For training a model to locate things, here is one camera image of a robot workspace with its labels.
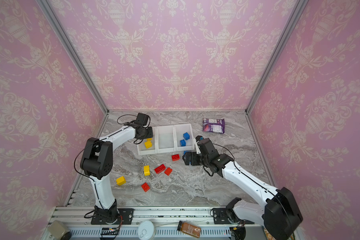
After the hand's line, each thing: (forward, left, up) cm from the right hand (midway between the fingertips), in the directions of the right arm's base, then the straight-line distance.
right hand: (190, 156), depth 82 cm
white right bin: (+24, +6, -8) cm, 26 cm away
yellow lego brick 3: (-2, +26, -12) cm, 29 cm away
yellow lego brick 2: (+15, +27, -9) cm, 32 cm away
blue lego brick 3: (+3, -6, +12) cm, 14 cm away
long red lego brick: (-1, +18, -11) cm, 21 cm away
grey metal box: (-29, +64, -9) cm, 71 cm away
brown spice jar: (-32, +2, -8) cm, 33 cm away
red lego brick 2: (-2, +13, -13) cm, 19 cm away
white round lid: (-32, +22, -7) cm, 39 cm away
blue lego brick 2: (+15, +4, -9) cm, 18 cm away
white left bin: (+13, +31, -12) cm, 36 cm away
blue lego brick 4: (+10, +2, -12) cm, 16 cm away
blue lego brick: (+21, +1, -10) cm, 24 cm away
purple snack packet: (+30, -19, -11) cm, 37 cm away
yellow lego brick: (+17, +25, -6) cm, 31 cm away
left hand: (+21, +25, -6) cm, 33 cm away
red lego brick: (+6, +9, -11) cm, 15 cm away
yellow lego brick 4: (-8, +39, -10) cm, 41 cm away
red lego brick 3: (-11, +25, -12) cm, 30 cm away
